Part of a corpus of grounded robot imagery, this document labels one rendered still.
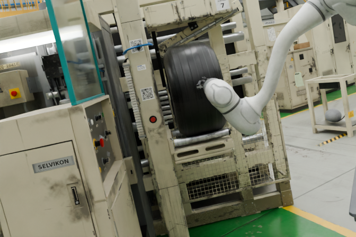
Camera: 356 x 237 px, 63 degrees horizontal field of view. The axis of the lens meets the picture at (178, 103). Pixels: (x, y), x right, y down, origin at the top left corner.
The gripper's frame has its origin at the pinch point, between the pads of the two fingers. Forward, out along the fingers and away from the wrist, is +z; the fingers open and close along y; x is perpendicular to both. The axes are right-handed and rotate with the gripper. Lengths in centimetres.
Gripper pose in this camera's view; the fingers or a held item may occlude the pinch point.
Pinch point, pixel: (204, 80)
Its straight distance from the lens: 153.5
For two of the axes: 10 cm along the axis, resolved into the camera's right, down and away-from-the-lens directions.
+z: -0.9, -2.3, 9.7
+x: 1.9, 9.5, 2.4
